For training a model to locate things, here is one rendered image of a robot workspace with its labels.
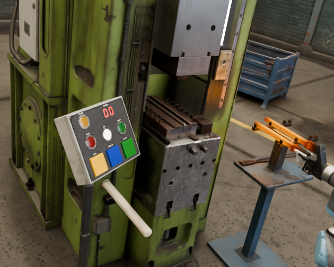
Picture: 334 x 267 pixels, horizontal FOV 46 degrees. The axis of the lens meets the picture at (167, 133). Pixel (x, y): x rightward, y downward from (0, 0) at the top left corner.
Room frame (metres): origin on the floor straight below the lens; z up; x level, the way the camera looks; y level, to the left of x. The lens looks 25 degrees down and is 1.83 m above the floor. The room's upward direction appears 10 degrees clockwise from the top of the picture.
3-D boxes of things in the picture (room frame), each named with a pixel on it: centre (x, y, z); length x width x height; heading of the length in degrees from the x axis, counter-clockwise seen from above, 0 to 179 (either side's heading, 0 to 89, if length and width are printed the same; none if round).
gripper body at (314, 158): (1.78, -0.78, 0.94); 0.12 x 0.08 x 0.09; 34
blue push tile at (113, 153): (1.44, 0.20, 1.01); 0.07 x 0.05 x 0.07; 153
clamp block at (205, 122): (2.06, -0.18, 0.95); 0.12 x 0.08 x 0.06; 38
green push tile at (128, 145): (1.53, 0.16, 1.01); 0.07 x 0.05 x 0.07; 153
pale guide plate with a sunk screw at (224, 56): (2.20, -0.24, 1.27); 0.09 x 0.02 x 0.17; 128
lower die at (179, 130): (2.07, 0.05, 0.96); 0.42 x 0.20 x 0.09; 38
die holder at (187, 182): (2.11, 0.02, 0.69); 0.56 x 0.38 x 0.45; 38
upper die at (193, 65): (2.07, 0.05, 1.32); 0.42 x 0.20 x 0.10; 38
